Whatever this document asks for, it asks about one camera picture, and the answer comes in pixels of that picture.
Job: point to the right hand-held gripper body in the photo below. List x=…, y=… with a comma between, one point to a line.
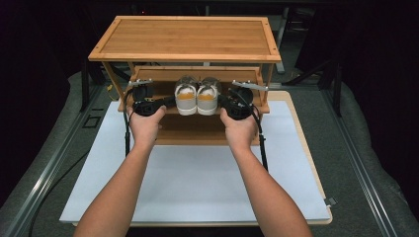
x=240, y=105

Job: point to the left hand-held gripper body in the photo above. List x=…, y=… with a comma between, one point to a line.
x=143, y=98

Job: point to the grey white sneaker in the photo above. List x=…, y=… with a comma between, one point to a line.
x=207, y=98
x=186, y=98

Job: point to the wooden shoe rack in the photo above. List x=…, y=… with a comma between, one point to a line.
x=187, y=36

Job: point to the person's right hand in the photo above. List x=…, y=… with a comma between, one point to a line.
x=240, y=131

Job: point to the person's left hand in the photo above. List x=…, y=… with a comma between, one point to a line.
x=145, y=130

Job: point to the wooden board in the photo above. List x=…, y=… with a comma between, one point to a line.
x=280, y=96

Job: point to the black stand leg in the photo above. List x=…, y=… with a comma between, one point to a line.
x=336, y=92
x=85, y=89

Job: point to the white table sheet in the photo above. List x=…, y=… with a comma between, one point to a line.
x=197, y=184

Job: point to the small metal clip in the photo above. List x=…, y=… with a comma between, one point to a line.
x=330, y=201

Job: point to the grey metal post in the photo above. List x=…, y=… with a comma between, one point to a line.
x=280, y=42

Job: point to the metal floor rail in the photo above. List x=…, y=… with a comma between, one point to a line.
x=359, y=164
x=39, y=184

